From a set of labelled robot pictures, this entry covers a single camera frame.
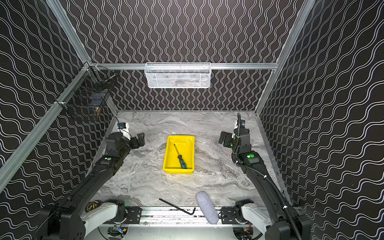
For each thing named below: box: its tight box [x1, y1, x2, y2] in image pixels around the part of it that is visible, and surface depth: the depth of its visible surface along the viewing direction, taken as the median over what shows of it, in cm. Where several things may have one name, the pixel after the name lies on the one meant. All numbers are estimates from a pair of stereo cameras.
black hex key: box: [158, 197, 196, 215], surface depth 79 cm
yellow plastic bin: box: [163, 135, 196, 175], surface depth 97 cm
